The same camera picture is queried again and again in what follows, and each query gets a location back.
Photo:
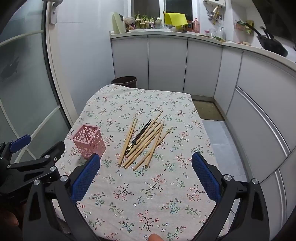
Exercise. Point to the dark bottle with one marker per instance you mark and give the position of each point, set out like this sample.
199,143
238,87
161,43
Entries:
189,26

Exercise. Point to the frosted glass door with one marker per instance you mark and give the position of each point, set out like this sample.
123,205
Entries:
23,92

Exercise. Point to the person's left hand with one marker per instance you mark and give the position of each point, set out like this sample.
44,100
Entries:
8,217

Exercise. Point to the yellow cloth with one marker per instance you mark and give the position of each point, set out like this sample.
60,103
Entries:
175,19

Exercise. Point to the white cutting board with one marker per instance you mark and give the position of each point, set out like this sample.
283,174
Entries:
118,23

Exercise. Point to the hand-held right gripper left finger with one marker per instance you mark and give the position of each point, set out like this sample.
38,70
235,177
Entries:
85,178

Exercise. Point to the pile of wooden chopsticks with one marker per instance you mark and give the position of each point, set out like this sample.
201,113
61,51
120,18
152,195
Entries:
128,138

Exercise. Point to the floral tablecloth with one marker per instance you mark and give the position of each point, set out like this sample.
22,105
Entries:
150,185

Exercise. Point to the pink perforated plastic basket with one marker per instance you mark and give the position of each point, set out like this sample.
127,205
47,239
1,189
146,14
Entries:
92,143

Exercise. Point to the white door bracket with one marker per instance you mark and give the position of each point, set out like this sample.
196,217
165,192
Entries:
55,11

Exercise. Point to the white water heater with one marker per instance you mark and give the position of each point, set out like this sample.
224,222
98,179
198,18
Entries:
215,2

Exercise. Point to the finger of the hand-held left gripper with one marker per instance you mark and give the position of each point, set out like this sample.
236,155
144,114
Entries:
20,141
44,162

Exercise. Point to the window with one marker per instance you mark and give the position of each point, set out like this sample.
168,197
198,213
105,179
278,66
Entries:
175,7

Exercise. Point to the brown trash bin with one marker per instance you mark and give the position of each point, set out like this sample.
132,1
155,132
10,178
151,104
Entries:
124,81

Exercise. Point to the clear glass jar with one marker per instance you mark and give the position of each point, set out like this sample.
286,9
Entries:
218,32

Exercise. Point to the sprouting garlic plants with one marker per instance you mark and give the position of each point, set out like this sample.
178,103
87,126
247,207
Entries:
144,22

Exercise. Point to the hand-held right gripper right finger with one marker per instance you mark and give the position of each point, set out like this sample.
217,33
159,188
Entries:
205,178

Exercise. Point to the green snack bag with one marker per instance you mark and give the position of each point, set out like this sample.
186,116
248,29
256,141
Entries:
245,26

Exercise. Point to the black wok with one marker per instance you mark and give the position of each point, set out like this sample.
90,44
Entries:
272,45

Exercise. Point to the person's right hand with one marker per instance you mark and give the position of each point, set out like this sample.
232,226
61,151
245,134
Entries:
155,237

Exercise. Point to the pink bottle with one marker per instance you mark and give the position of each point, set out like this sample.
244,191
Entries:
196,26

